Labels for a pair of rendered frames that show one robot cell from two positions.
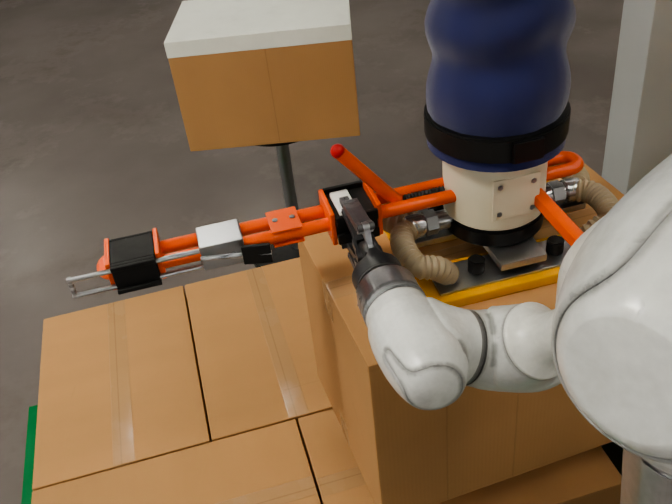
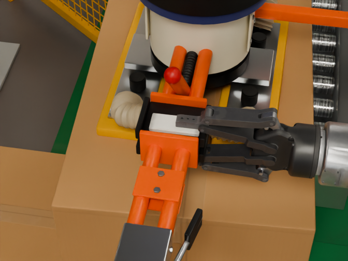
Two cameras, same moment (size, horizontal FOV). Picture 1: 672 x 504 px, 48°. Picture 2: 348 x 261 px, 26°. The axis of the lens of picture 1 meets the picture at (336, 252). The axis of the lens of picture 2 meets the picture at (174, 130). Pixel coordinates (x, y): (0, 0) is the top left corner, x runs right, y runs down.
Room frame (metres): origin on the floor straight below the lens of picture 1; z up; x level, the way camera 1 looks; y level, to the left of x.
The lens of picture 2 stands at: (0.78, 0.65, 1.99)
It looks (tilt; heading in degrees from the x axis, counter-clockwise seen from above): 48 degrees down; 291
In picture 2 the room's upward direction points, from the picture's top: straight up
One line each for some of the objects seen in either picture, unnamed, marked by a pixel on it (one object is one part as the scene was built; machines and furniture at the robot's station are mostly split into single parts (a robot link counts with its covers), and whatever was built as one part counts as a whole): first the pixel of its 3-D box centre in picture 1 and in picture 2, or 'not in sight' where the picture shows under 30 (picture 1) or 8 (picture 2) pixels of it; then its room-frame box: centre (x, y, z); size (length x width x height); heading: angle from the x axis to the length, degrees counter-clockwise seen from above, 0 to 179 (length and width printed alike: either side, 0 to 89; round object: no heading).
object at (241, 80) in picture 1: (269, 67); not in sight; (2.58, 0.15, 0.82); 0.60 x 0.40 x 0.40; 87
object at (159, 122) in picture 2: (343, 203); (175, 125); (1.03, -0.02, 1.22); 0.07 x 0.03 x 0.01; 11
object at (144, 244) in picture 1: (135, 258); not in sight; (0.98, 0.31, 1.20); 0.08 x 0.07 x 0.05; 100
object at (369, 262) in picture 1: (374, 269); (285, 148); (0.87, -0.05, 1.20); 0.09 x 0.07 x 0.08; 11
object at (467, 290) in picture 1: (515, 261); (253, 73); (0.98, -0.29, 1.09); 0.34 x 0.10 x 0.05; 100
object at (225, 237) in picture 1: (221, 244); (143, 258); (0.99, 0.18, 1.19); 0.07 x 0.07 x 0.04; 10
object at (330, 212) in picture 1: (350, 211); (173, 129); (1.03, -0.03, 1.20); 0.10 x 0.08 x 0.06; 10
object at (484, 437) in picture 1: (484, 326); (197, 154); (1.07, -0.27, 0.87); 0.60 x 0.40 x 0.40; 104
